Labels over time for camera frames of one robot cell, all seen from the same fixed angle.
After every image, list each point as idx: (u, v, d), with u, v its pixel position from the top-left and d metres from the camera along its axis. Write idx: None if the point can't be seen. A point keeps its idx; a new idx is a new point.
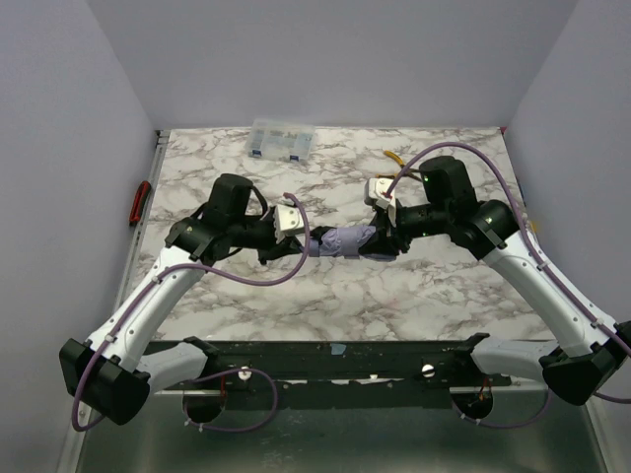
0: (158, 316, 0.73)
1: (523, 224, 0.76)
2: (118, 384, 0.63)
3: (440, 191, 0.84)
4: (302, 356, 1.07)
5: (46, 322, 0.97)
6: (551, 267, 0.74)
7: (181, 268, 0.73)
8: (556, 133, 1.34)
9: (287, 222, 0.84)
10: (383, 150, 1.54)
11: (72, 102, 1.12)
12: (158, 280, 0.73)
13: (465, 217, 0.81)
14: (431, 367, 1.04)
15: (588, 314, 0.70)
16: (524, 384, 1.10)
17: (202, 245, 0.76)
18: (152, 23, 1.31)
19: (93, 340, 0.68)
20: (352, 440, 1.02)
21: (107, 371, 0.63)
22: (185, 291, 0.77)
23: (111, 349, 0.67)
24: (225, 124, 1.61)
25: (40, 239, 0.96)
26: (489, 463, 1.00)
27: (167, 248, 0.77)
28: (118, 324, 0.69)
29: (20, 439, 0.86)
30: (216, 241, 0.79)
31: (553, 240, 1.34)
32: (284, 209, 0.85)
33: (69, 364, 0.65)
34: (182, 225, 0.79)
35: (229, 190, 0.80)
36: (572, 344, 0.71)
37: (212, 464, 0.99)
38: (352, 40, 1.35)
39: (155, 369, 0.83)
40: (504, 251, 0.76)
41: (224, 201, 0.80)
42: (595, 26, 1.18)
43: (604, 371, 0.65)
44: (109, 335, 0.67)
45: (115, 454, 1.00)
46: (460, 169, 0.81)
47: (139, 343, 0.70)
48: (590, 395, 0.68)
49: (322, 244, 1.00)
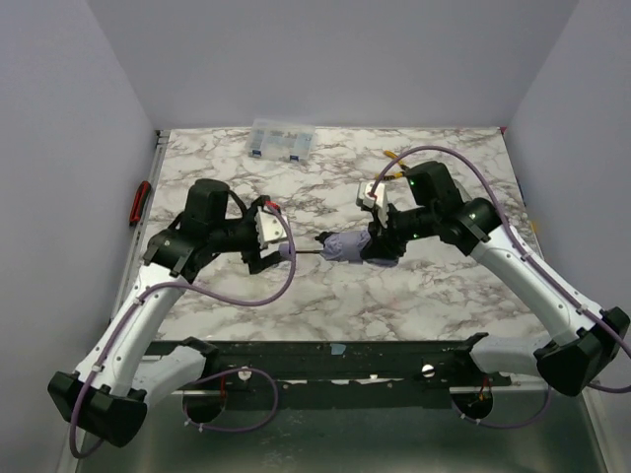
0: (146, 338, 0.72)
1: (504, 216, 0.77)
2: (110, 413, 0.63)
3: (422, 194, 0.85)
4: (302, 356, 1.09)
5: (45, 323, 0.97)
6: (535, 257, 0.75)
7: (163, 288, 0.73)
8: (556, 133, 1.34)
9: (269, 232, 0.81)
10: (383, 150, 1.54)
11: (72, 102, 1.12)
12: (139, 302, 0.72)
13: (451, 214, 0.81)
14: (431, 367, 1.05)
15: (572, 300, 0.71)
16: (524, 384, 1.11)
17: (181, 259, 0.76)
18: (152, 23, 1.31)
19: (80, 371, 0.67)
20: (353, 441, 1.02)
21: (99, 402, 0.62)
22: (169, 308, 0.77)
23: (100, 378, 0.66)
24: (225, 125, 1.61)
25: (40, 240, 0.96)
26: (490, 463, 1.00)
27: (145, 266, 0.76)
28: (105, 352, 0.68)
29: (20, 440, 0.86)
30: (195, 253, 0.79)
31: (553, 239, 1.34)
32: (265, 218, 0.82)
33: (60, 396, 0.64)
34: (160, 237, 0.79)
35: (205, 198, 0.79)
36: (559, 332, 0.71)
37: (212, 464, 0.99)
38: (352, 40, 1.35)
39: (152, 381, 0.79)
40: (488, 244, 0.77)
41: (200, 210, 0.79)
42: (595, 26, 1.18)
43: (592, 356, 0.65)
44: (97, 365, 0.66)
45: (115, 453, 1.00)
46: (441, 169, 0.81)
47: (130, 366, 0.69)
48: (580, 383, 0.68)
49: (326, 247, 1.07)
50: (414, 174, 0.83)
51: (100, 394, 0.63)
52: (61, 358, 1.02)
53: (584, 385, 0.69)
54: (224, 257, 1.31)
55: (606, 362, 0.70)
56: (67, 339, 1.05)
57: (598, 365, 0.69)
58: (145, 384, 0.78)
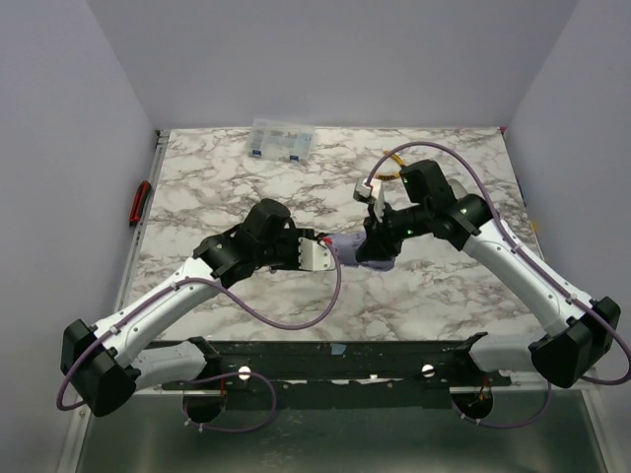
0: (166, 320, 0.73)
1: (495, 211, 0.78)
2: (106, 377, 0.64)
3: (413, 192, 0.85)
4: (302, 356, 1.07)
5: (45, 322, 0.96)
6: (525, 249, 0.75)
7: (199, 282, 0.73)
8: (556, 133, 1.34)
9: (318, 264, 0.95)
10: (383, 150, 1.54)
11: (71, 102, 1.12)
12: (175, 287, 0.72)
13: (443, 210, 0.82)
14: (431, 367, 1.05)
15: (562, 290, 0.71)
16: (524, 384, 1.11)
17: (226, 266, 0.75)
18: (151, 24, 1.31)
19: (98, 326, 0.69)
20: (353, 440, 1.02)
21: (100, 362, 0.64)
22: (198, 303, 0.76)
23: (111, 341, 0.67)
24: (225, 125, 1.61)
25: (40, 240, 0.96)
26: (489, 463, 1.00)
27: (193, 259, 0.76)
28: (126, 318, 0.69)
29: (20, 439, 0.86)
30: (240, 265, 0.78)
31: (552, 239, 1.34)
32: (318, 250, 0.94)
33: (71, 342, 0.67)
34: (213, 240, 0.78)
35: (263, 217, 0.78)
36: (550, 322, 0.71)
37: (212, 464, 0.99)
38: (352, 39, 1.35)
39: (148, 366, 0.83)
40: (478, 238, 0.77)
41: (256, 225, 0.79)
42: (595, 26, 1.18)
43: (581, 343, 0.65)
44: (114, 327, 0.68)
45: (115, 453, 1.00)
46: (432, 167, 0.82)
47: (141, 340, 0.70)
48: (570, 372, 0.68)
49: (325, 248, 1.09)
50: (407, 170, 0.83)
51: (103, 356, 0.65)
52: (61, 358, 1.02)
53: (576, 376, 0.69)
54: None
55: (600, 353, 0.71)
56: None
57: (592, 355, 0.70)
58: (142, 368, 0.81)
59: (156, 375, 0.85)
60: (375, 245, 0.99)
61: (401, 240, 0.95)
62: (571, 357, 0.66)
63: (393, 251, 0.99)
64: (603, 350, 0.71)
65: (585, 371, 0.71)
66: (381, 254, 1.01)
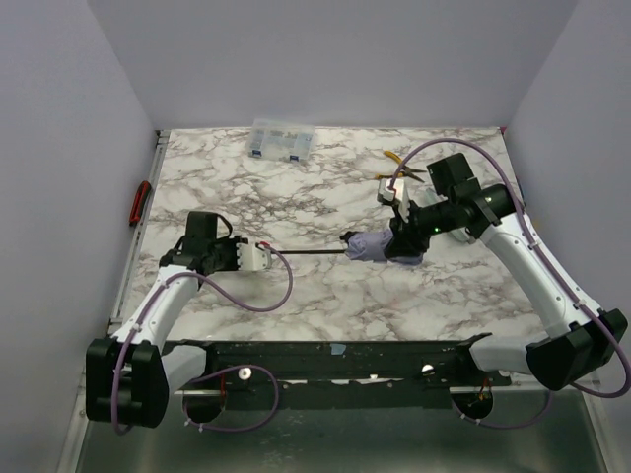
0: (171, 316, 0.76)
1: (519, 204, 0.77)
2: (153, 367, 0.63)
3: (442, 184, 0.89)
4: (302, 356, 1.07)
5: (45, 321, 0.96)
6: (542, 247, 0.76)
7: (183, 274, 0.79)
8: (555, 133, 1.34)
9: (258, 262, 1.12)
10: (383, 150, 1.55)
11: (71, 104, 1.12)
12: (166, 284, 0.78)
13: (466, 197, 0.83)
14: (431, 367, 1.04)
15: (571, 295, 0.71)
16: (524, 384, 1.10)
17: (195, 259, 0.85)
18: (152, 25, 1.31)
19: (118, 335, 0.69)
20: (352, 441, 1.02)
21: (140, 355, 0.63)
22: (186, 299, 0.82)
23: (140, 336, 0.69)
24: (225, 125, 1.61)
25: (41, 241, 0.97)
26: (489, 463, 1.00)
27: (164, 268, 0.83)
28: (141, 315, 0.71)
29: (20, 439, 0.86)
30: (204, 259, 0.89)
31: (552, 240, 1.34)
32: (258, 253, 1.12)
33: (98, 362, 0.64)
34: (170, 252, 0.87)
35: (201, 218, 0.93)
36: (552, 323, 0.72)
37: (213, 463, 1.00)
38: (351, 40, 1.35)
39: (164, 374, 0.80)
40: (498, 229, 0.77)
41: (199, 228, 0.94)
42: (595, 27, 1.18)
43: (580, 348, 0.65)
44: (136, 324, 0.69)
45: (115, 453, 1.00)
46: (458, 159, 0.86)
47: (161, 333, 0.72)
48: (567, 376, 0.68)
49: (354, 245, 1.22)
50: (438, 164, 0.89)
51: (141, 350, 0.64)
52: (60, 358, 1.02)
53: (567, 380, 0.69)
54: None
55: (597, 363, 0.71)
56: (67, 340, 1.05)
57: (588, 363, 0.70)
58: None
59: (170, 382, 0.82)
60: (402, 243, 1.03)
61: (429, 236, 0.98)
62: (568, 361, 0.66)
63: (422, 249, 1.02)
64: (601, 362, 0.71)
65: (578, 376, 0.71)
66: (408, 251, 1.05)
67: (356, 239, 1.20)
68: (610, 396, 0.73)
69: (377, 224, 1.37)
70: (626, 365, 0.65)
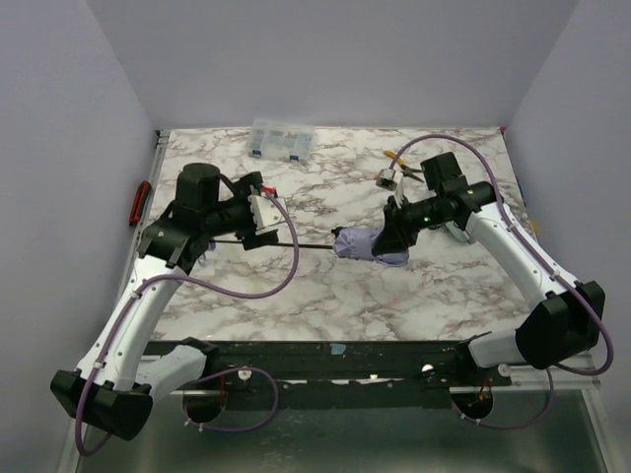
0: (144, 334, 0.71)
1: (500, 194, 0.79)
2: (116, 408, 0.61)
3: (431, 181, 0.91)
4: (302, 356, 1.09)
5: (44, 321, 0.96)
6: (521, 229, 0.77)
7: (160, 280, 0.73)
8: (555, 132, 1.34)
9: (269, 217, 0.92)
10: (383, 150, 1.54)
11: (71, 104, 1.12)
12: (136, 295, 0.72)
13: (453, 192, 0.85)
14: (431, 367, 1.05)
15: (546, 266, 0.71)
16: (524, 384, 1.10)
17: (177, 251, 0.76)
18: (152, 24, 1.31)
19: (82, 369, 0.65)
20: (352, 441, 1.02)
21: (103, 397, 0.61)
22: (166, 303, 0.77)
23: (103, 375, 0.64)
24: (225, 125, 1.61)
25: (40, 240, 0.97)
26: (489, 463, 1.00)
27: (141, 260, 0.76)
28: (105, 348, 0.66)
29: (19, 440, 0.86)
30: (191, 242, 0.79)
31: (552, 239, 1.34)
32: (264, 205, 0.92)
33: (64, 395, 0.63)
34: (153, 231, 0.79)
35: (194, 184, 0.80)
36: (531, 298, 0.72)
37: (213, 464, 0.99)
38: (351, 40, 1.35)
39: (156, 376, 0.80)
40: (478, 216, 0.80)
41: (191, 198, 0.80)
42: (595, 27, 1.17)
43: (557, 314, 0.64)
44: (99, 361, 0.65)
45: (115, 453, 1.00)
46: (450, 155, 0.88)
47: (131, 362, 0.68)
48: (551, 354, 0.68)
49: (342, 240, 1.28)
50: (427, 161, 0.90)
51: (103, 394, 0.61)
52: (60, 358, 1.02)
53: (552, 360, 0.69)
54: (224, 257, 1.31)
55: (584, 344, 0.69)
56: (67, 340, 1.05)
57: (574, 343, 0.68)
58: (151, 379, 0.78)
59: (165, 383, 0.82)
60: (392, 234, 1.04)
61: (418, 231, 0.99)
62: (549, 331, 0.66)
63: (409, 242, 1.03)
64: (588, 342, 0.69)
65: (564, 358, 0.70)
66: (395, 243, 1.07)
67: (345, 233, 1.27)
68: (602, 371, 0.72)
69: (377, 224, 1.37)
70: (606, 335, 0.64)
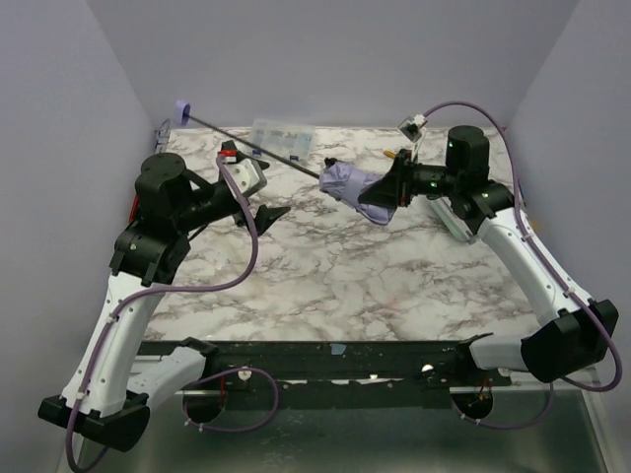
0: (127, 355, 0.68)
1: (517, 200, 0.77)
2: (106, 436, 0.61)
3: (455, 160, 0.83)
4: (302, 356, 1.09)
5: (43, 320, 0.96)
6: (535, 239, 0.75)
7: (136, 300, 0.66)
8: (555, 132, 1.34)
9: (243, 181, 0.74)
10: (383, 150, 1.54)
11: (71, 102, 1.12)
12: (113, 318, 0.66)
13: (469, 190, 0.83)
14: (430, 367, 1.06)
15: (561, 282, 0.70)
16: (524, 384, 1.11)
17: (152, 267, 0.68)
18: (152, 24, 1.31)
19: (67, 397, 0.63)
20: (352, 441, 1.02)
21: (91, 427, 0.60)
22: (148, 318, 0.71)
23: (88, 403, 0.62)
24: (225, 125, 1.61)
25: (40, 239, 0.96)
26: (490, 463, 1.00)
27: (114, 277, 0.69)
28: (87, 375, 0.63)
29: (19, 440, 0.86)
30: (169, 252, 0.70)
31: (552, 239, 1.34)
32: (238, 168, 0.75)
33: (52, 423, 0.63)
34: (125, 240, 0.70)
35: (154, 190, 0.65)
36: (543, 312, 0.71)
37: (212, 464, 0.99)
38: (351, 40, 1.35)
39: (154, 383, 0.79)
40: (493, 222, 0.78)
41: (157, 204, 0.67)
42: (595, 27, 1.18)
43: (568, 334, 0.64)
44: (81, 391, 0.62)
45: (115, 453, 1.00)
46: (485, 145, 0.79)
47: (116, 384, 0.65)
48: (562, 370, 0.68)
49: (333, 174, 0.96)
50: (458, 139, 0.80)
51: (91, 423, 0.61)
52: (59, 359, 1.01)
53: (558, 374, 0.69)
54: (224, 257, 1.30)
55: (592, 361, 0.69)
56: (66, 340, 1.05)
57: (582, 360, 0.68)
58: (148, 386, 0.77)
59: (163, 389, 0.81)
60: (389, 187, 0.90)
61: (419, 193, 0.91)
62: (559, 348, 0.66)
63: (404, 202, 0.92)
64: (595, 359, 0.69)
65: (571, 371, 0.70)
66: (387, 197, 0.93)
67: (339, 166, 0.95)
68: (610, 387, 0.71)
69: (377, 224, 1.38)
70: (618, 358, 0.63)
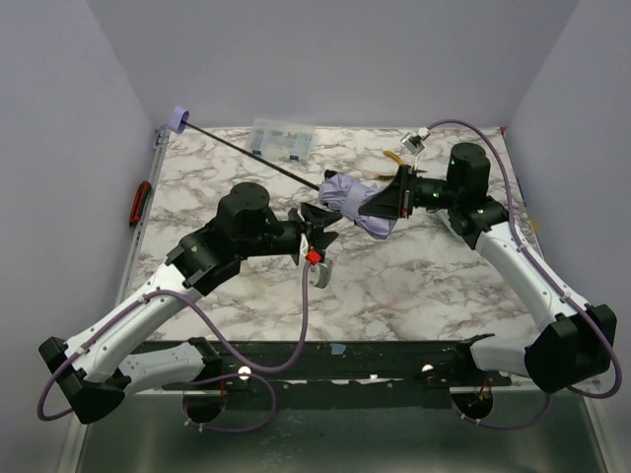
0: (138, 337, 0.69)
1: (511, 213, 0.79)
2: (76, 398, 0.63)
3: (456, 176, 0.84)
4: (302, 356, 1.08)
5: (44, 321, 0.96)
6: (530, 249, 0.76)
7: (171, 294, 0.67)
8: (556, 132, 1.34)
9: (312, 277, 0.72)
10: (383, 149, 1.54)
11: (70, 104, 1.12)
12: (144, 300, 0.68)
13: (467, 207, 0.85)
14: (431, 367, 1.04)
15: (557, 288, 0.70)
16: (524, 384, 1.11)
17: (198, 274, 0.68)
18: (152, 25, 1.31)
19: (70, 345, 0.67)
20: (352, 440, 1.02)
21: (71, 384, 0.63)
22: (175, 313, 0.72)
23: (81, 361, 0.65)
24: (225, 124, 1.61)
25: (40, 240, 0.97)
26: (489, 463, 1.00)
27: (166, 266, 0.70)
28: (94, 337, 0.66)
29: (20, 441, 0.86)
30: (218, 270, 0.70)
31: (552, 240, 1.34)
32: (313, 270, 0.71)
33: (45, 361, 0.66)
34: (189, 239, 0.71)
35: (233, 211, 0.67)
36: (541, 318, 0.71)
37: (212, 464, 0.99)
38: (350, 40, 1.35)
39: (141, 371, 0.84)
40: (489, 235, 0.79)
41: (228, 225, 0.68)
42: (595, 27, 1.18)
43: (566, 336, 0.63)
44: (82, 348, 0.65)
45: (115, 452, 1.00)
46: (485, 167, 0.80)
47: (113, 358, 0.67)
48: (564, 376, 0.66)
49: (334, 186, 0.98)
50: (458, 158, 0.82)
51: (72, 380, 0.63)
52: None
53: (560, 383, 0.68)
54: None
55: (595, 371, 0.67)
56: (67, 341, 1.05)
57: (585, 368, 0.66)
58: (134, 372, 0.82)
59: (150, 379, 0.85)
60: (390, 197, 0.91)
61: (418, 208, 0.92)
62: (558, 351, 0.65)
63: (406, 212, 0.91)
64: (599, 369, 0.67)
65: (575, 382, 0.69)
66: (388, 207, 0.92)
67: (338, 178, 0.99)
68: (611, 393, 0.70)
69: None
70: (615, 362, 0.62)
